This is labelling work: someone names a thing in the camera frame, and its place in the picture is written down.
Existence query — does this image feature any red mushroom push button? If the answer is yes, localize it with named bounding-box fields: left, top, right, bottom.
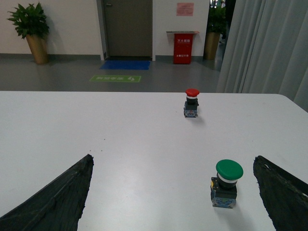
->
left=183, top=88, right=200, bottom=118

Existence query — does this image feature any right potted plant gold vase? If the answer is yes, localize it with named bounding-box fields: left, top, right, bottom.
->
left=204, top=6, right=226, bottom=60

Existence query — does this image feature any green mushroom push button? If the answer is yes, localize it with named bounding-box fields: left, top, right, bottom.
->
left=210, top=159, right=244, bottom=209

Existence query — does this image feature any potted plant gold vase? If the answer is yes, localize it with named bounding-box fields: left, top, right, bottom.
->
left=204, top=6, right=226, bottom=60
left=8, top=2, right=49, bottom=64

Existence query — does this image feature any left potted plant gold vase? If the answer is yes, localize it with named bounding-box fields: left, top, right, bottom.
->
left=8, top=2, right=49, bottom=64

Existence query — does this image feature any grey door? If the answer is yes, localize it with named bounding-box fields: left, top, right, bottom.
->
left=103, top=0, right=153, bottom=58

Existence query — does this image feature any pink wall notice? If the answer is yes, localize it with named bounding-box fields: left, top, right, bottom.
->
left=176, top=2, right=194, bottom=16

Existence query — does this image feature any blue floor mat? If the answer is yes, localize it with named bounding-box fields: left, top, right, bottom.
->
left=100, top=60, right=151, bottom=70

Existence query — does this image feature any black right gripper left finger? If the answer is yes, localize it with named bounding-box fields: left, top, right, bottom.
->
left=0, top=154, right=94, bottom=231

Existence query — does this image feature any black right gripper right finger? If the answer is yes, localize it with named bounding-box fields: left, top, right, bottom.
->
left=253, top=155, right=308, bottom=231

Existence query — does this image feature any grey curtain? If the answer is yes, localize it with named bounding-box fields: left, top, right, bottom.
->
left=217, top=0, right=308, bottom=110

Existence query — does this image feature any green floor sign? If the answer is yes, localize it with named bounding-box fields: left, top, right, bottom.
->
left=90, top=75, right=141, bottom=83

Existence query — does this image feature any red fire extinguisher box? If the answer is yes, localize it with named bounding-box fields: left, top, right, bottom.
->
left=166, top=31, right=199, bottom=64

